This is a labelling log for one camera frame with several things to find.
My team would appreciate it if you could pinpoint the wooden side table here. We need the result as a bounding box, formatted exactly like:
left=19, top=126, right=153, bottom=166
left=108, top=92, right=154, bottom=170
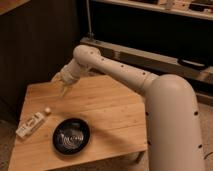
left=8, top=76, right=147, bottom=171

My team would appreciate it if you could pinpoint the black ceramic bowl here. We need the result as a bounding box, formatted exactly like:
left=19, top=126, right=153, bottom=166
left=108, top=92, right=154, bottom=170
left=52, top=118, right=90, bottom=155

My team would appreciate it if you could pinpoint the metal shelf rail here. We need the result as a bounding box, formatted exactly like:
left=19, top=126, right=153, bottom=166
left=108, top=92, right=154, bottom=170
left=80, top=37, right=213, bottom=85

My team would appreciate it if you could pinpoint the white bottle with round cap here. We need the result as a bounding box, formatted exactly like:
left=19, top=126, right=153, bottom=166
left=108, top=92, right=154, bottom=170
left=16, top=107, right=52, bottom=140

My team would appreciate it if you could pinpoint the black object on rail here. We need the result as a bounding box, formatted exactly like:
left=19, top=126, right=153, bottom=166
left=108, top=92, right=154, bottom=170
left=177, top=58, right=209, bottom=70

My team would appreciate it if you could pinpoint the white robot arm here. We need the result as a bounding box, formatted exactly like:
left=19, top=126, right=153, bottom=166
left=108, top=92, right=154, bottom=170
left=53, top=45, right=206, bottom=171

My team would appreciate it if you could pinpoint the upper wooden shelf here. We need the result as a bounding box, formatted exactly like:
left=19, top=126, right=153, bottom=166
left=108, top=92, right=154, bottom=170
left=93, top=0, right=213, bottom=21

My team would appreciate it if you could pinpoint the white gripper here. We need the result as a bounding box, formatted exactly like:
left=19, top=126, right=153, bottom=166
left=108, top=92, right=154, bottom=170
left=51, top=64, right=82, bottom=98

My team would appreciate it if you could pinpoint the vertical metal pole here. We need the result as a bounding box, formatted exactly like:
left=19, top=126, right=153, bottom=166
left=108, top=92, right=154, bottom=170
left=86, top=0, right=94, bottom=41

